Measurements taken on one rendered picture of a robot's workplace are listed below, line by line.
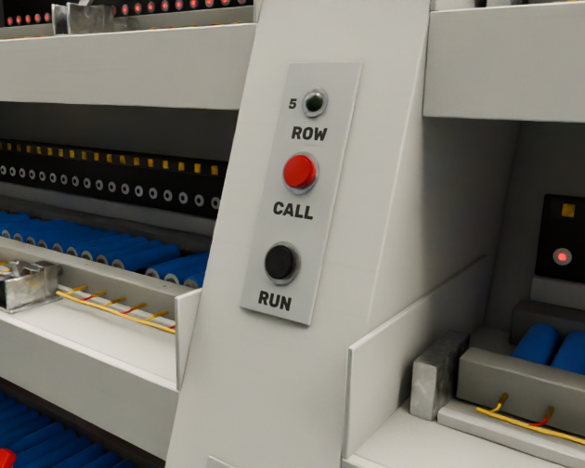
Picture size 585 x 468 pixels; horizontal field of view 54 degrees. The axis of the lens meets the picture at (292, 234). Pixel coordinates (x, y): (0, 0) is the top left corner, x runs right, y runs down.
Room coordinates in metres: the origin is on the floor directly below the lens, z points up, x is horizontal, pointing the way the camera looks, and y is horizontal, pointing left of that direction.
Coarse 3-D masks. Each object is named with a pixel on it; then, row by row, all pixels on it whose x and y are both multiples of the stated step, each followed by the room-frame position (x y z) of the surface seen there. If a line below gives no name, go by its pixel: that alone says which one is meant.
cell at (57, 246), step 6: (90, 234) 0.54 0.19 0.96; (96, 234) 0.54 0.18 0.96; (102, 234) 0.54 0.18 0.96; (108, 234) 0.55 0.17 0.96; (114, 234) 0.55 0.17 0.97; (60, 240) 0.51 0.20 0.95; (66, 240) 0.51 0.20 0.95; (72, 240) 0.52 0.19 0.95; (78, 240) 0.52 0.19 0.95; (84, 240) 0.52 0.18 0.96; (54, 246) 0.51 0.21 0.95; (60, 246) 0.51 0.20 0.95; (66, 246) 0.51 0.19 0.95; (60, 252) 0.51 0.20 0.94
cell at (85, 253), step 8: (120, 240) 0.52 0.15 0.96; (128, 240) 0.52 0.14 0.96; (136, 240) 0.52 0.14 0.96; (144, 240) 0.53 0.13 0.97; (88, 248) 0.49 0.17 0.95; (96, 248) 0.49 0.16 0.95; (104, 248) 0.49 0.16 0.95; (112, 248) 0.50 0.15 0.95; (80, 256) 0.49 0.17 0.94; (88, 256) 0.48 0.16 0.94; (96, 256) 0.48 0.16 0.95
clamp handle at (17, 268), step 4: (12, 264) 0.40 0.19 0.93; (16, 264) 0.40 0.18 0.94; (20, 264) 0.40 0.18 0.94; (12, 268) 0.40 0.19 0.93; (16, 268) 0.40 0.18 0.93; (20, 268) 0.40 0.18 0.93; (16, 272) 0.40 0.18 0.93; (20, 272) 0.40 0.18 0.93; (0, 276) 0.39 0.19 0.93; (4, 276) 0.39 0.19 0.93; (8, 276) 0.40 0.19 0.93; (12, 276) 0.40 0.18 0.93; (16, 276) 0.40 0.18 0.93; (20, 276) 0.40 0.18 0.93; (0, 280) 0.39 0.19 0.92; (4, 280) 0.39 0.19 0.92
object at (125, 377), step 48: (0, 192) 0.71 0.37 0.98; (48, 192) 0.65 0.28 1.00; (0, 336) 0.39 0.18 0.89; (48, 336) 0.36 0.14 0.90; (96, 336) 0.36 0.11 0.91; (144, 336) 0.36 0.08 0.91; (48, 384) 0.37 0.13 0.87; (96, 384) 0.34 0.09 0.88; (144, 384) 0.31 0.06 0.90; (144, 432) 0.32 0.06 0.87
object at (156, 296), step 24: (0, 240) 0.49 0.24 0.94; (0, 264) 0.47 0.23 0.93; (72, 264) 0.43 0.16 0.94; (96, 264) 0.43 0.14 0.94; (72, 288) 0.43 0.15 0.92; (96, 288) 0.41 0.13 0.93; (120, 288) 0.40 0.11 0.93; (144, 288) 0.38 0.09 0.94; (168, 288) 0.38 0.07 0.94; (192, 288) 0.38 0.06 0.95; (168, 312) 0.37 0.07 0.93
